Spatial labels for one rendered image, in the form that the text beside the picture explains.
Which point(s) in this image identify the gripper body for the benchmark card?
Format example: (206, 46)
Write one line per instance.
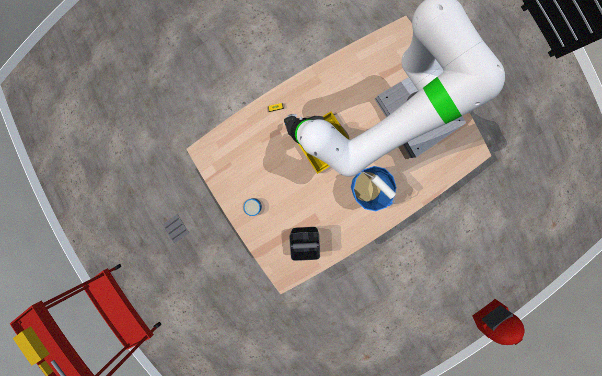
(292, 122)

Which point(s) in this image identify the yellow pocket level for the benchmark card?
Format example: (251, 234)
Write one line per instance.
(275, 107)

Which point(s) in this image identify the blue and grey round tin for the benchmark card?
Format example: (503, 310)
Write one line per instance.
(252, 207)

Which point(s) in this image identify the yellow rectangular tray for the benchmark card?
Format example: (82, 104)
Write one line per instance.
(317, 164)

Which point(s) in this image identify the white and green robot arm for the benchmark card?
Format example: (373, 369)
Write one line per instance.
(452, 68)

